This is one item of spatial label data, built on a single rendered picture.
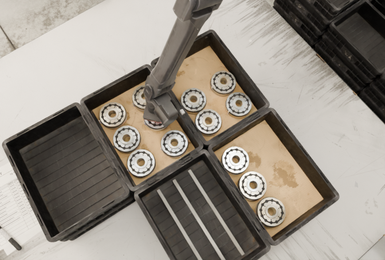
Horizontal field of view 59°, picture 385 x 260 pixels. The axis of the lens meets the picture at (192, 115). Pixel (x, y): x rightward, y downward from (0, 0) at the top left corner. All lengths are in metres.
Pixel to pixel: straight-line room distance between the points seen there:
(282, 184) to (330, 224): 0.29
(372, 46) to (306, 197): 1.23
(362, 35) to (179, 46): 1.63
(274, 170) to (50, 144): 0.86
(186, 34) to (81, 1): 1.99
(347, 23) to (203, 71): 1.17
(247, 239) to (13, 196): 0.92
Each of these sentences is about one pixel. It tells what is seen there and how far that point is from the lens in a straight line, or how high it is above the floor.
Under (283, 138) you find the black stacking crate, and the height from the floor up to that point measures 0.87.
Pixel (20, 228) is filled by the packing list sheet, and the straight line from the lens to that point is 1.53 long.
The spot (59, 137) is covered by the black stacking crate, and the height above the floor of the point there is 0.83.
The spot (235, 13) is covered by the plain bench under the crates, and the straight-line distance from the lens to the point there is 1.76.
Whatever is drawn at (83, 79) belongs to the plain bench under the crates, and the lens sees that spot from 1.61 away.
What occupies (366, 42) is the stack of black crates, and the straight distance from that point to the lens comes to 2.32.
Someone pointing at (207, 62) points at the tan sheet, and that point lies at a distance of 1.45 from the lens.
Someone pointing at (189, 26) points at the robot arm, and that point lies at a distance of 0.79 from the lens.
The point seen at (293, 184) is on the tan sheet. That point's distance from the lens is 1.35.
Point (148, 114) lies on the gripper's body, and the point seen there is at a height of 0.99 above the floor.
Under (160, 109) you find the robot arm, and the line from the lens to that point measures 1.07.
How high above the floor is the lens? 2.10
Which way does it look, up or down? 70 degrees down
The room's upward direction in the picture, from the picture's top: 7 degrees clockwise
